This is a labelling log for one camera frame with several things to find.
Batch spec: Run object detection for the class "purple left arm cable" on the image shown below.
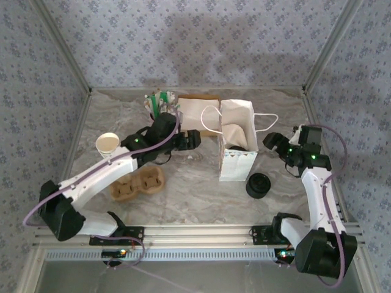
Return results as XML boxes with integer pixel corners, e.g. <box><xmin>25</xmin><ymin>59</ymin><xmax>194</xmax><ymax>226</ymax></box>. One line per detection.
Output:
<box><xmin>23</xmin><ymin>114</ymin><xmax>181</xmax><ymax>269</ymax></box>

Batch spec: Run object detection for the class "left aluminium corner post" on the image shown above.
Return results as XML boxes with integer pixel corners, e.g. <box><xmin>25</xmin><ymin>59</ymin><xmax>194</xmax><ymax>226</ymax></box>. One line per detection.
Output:
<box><xmin>32</xmin><ymin>0</ymin><xmax>93</xmax><ymax>92</ymax></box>

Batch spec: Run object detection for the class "aluminium corner post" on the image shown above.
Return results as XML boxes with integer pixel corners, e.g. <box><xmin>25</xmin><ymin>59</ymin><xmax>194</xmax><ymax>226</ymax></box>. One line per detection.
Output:
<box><xmin>304</xmin><ymin>0</ymin><xmax>365</xmax><ymax>90</ymax></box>
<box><xmin>32</xmin><ymin>0</ymin><xmax>93</xmax><ymax>92</ymax></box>

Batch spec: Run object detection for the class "left aluminium frame leg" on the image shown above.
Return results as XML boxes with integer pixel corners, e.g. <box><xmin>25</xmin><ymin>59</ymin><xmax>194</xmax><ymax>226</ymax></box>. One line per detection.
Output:
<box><xmin>18</xmin><ymin>244</ymin><xmax>46</xmax><ymax>293</ymax></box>

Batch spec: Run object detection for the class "slotted grey cable duct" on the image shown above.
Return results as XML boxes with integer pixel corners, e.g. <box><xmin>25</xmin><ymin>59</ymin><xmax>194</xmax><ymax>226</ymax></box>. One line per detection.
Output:
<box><xmin>45</xmin><ymin>247</ymin><xmax>277</xmax><ymax>262</ymax></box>

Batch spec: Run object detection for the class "brown pulp cup carrier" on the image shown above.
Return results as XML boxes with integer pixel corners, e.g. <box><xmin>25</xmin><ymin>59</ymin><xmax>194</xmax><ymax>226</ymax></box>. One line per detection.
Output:
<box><xmin>109</xmin><ymin>166</ymin><xmax>167</xmax><ymax>201</ymax></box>
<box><xmin>110</xmin><ymin>170</ymin><xmax>167</xmax><ymax>203</ymax></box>

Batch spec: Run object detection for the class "right aluminium corner post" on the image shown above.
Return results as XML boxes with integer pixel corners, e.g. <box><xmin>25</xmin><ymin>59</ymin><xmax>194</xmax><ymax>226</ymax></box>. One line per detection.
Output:
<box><xmin>304</xmin><ymin>0</ymin><xmax>365</xmax><ymax>90</ymax></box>

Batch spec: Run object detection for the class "right aluminium side rail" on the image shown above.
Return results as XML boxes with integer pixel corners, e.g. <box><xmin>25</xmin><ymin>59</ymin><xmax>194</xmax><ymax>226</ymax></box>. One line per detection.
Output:
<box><xmin>301</xmin><ymin>87</ymin><xmax>358</xmax><ymax>224</ymax></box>

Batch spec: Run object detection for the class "aluminium frame leg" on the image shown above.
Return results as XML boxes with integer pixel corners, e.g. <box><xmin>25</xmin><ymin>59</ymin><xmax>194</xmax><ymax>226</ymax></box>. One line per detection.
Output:
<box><xmin>18</xmin><ymin>244</ymin><xmax>46</xmax><ymax>293</ymax></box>
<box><xmin>351</xmin><ymin>244</ymin><xmax>377</xmax><ymax>293</ymax></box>

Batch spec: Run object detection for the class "long aluminium mounting rail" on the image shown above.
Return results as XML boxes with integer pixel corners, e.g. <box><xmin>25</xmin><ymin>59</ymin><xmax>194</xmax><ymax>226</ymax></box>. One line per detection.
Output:
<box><xmin>32</xmin><ymin>222</ymin><xmax>366</xmax><ymax>247</ymax></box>

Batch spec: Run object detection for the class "left aluminium side rail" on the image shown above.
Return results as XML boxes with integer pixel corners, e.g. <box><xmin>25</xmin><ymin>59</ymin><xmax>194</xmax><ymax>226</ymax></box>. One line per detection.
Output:
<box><xmin>47</xmin><ymin>88</ymin><xmax>94</xmax><ymax>225</ymax></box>

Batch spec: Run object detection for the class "aluminium side rail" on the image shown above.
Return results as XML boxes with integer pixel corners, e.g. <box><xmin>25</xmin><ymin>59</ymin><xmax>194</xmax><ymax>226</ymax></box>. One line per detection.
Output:
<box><xmin>301</xmin><ymin>87</ymin><xmax>358</xmax><ymax>224</ymax></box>
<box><xmin>47</xmin><ymin>88</ymin><xmax>94</xmax><ymax>225</ymax></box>

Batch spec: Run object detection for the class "brown cardboard napkin box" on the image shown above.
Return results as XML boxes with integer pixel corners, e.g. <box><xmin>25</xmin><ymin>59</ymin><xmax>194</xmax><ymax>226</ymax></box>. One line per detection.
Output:
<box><xmin>178</xmin><ymin>93</ymin><xmax>221</xmax><ymax>139</ymax></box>

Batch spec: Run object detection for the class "animal print paper gift bag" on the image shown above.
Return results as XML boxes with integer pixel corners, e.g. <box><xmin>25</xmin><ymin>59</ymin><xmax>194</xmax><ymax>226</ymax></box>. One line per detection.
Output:
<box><xmin>200</xmin><ymin>99</ymin><xmax>279</xmax><ymax>183</ymax></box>

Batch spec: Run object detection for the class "right aluminium frame leg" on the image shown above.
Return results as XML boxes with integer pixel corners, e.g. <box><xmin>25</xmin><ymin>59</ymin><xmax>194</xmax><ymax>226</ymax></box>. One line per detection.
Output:
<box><xmin>351</xmin><ymin>244</ymin><xmax>377</xmax><ymax>293</ymax></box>

